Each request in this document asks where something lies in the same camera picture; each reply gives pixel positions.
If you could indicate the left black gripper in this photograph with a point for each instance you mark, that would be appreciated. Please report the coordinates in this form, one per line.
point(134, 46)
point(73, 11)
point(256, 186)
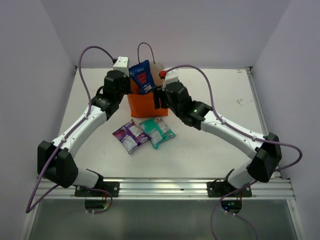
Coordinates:
point(127, 79)

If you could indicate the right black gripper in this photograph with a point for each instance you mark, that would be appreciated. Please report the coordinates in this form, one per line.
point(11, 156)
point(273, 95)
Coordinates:
point(158, 93)

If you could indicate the blue Burts chip bag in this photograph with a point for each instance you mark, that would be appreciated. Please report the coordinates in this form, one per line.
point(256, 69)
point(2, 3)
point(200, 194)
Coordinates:
point(142, 78)

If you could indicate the teal snack packet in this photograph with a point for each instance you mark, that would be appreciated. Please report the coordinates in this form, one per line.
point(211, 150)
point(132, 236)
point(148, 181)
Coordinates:
point(158, 131)

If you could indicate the purple snack packet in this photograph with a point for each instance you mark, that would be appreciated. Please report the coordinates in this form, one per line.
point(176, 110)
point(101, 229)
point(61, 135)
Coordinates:
point(131, 136)

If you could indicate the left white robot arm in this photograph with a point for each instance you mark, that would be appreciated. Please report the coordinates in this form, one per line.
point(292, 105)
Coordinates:
point(55, 159)

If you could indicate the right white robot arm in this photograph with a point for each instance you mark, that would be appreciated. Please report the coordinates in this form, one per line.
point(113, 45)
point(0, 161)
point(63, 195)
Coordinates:
point(262, 150)

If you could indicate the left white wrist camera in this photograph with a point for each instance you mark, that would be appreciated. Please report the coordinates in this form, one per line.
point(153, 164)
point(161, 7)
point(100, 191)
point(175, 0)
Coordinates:
point(122, 64)

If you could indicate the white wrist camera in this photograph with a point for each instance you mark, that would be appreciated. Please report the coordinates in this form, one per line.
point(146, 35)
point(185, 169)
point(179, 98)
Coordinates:
point(168, 78)
point(122, 64)

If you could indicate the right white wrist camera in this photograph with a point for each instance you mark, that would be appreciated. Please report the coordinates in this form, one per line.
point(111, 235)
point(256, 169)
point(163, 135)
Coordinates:
point(168, 78)

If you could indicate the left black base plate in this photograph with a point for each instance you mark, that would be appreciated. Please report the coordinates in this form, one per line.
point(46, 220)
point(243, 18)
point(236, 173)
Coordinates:
point(104, 188)

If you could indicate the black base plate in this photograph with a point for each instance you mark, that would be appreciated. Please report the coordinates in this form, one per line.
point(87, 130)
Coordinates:
point(104, 188)
point(218, 189)

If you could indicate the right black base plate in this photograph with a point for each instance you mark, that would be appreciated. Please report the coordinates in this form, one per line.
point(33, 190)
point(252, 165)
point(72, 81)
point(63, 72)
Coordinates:
point(218, 189)

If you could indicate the aluminium mounting rail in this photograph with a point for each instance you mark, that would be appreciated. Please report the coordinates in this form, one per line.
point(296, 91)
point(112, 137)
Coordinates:
point(193, 189)

